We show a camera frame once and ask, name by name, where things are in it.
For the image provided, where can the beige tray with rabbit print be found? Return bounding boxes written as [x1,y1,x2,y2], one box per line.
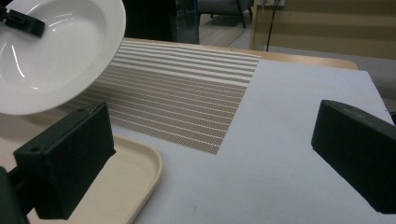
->
[0,108,163,224]

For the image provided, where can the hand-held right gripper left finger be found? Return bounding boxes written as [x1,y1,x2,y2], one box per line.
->
[13,102,117,220]

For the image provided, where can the black hanging cable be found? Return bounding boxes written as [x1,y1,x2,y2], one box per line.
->
[266,0,278,52]

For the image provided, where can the white table cover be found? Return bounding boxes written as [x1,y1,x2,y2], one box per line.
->
[111,59,396,224]

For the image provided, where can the white deep plate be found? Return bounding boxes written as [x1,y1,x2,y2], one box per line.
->
[0,0,127,117]

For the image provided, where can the black cabinet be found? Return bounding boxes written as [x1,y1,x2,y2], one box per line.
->
[121,0,201,45]

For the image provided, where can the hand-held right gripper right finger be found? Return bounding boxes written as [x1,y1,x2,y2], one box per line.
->
[311,99,396,216]

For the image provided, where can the grey chair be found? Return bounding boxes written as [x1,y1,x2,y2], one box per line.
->
[198,0,255,30]

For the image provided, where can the striped woven placemat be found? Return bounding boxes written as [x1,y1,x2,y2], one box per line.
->
[57,39,262,155]

